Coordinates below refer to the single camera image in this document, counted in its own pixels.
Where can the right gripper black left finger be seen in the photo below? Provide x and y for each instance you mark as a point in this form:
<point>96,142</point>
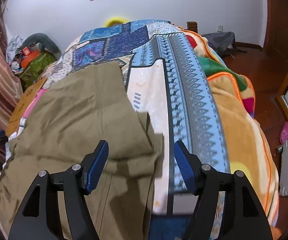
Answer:
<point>53,198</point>

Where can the olive green pants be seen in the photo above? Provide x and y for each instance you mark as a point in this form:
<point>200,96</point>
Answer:
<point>66,124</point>

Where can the orange fleece blanket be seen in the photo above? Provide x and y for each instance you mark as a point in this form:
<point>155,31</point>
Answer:
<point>248,148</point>

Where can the pink croc shoe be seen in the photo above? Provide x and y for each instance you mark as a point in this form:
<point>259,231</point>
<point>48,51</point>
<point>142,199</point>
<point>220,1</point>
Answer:
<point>284,133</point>

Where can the green storage bag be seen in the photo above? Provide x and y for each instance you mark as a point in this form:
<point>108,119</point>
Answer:
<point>35,68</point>

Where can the blue patchwork bedspread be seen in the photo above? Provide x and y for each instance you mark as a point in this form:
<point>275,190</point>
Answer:
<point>163,77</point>

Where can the grey plush pillow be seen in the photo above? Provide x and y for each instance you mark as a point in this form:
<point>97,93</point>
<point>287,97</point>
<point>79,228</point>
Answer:
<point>43,39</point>

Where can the yellow ring pillow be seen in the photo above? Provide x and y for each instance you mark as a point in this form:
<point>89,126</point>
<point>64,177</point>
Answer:
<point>115,21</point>

